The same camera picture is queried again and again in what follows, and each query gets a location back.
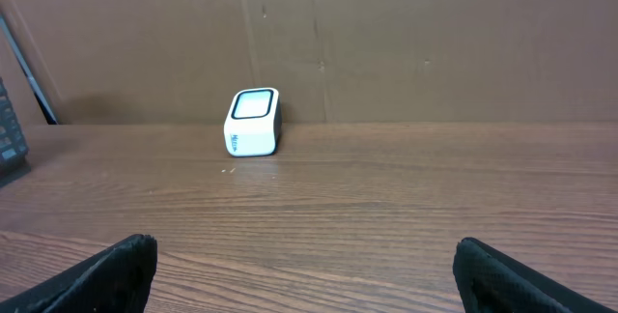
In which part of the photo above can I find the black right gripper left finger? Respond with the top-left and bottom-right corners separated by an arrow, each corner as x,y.
1,234 -> 157,313

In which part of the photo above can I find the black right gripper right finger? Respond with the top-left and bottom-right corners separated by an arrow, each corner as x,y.
453,238 -> 613,313

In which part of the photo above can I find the grey plastic basket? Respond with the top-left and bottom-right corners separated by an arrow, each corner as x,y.
0,83 -> 29,176

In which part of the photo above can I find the white barcode scanner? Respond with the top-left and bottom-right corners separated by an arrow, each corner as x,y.
223,87 -> 282,157

